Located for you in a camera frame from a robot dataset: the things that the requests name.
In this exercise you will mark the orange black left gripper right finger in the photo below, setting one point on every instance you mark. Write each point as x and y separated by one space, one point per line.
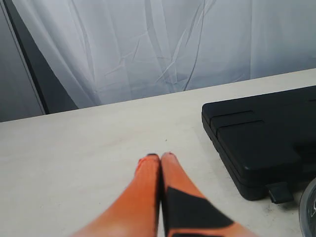
186 211

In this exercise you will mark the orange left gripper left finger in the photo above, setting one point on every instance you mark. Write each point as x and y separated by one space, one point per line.
135 212

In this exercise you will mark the black plastic tool case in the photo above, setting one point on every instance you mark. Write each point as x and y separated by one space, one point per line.
266 142

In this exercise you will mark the round steel tray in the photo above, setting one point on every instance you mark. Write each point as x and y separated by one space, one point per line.
307 210

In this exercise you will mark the white backdrop curtain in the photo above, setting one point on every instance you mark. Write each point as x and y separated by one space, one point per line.
108 51

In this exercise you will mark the dark vertical frame post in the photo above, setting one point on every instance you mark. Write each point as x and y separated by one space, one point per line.
52 95

